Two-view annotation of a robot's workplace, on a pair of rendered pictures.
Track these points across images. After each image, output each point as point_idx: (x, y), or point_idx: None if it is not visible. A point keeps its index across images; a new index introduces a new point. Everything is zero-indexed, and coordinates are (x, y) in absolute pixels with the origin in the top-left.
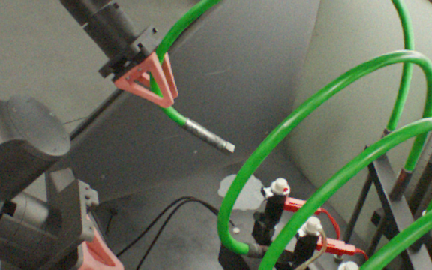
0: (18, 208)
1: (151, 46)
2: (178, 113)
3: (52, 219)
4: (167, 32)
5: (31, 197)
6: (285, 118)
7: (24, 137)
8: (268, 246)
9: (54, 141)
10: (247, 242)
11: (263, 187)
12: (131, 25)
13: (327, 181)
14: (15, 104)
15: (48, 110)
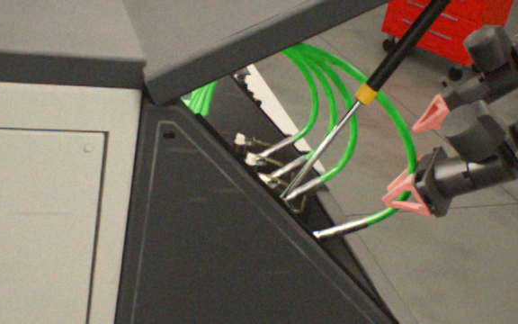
0: (475, 76)
1: (422, 161)
2: (375, 214)
3: (459, 86)
4: (414, 143)
5: (471, 84)
6: (338, 77)
7: (481, 28)
8: (297, 192)
9: (470, 38)
10: (319, 179)
11: (292, 205)
12: (444, 160)
13: (319, 69)
14: (490, 31)
15: (477, 43)
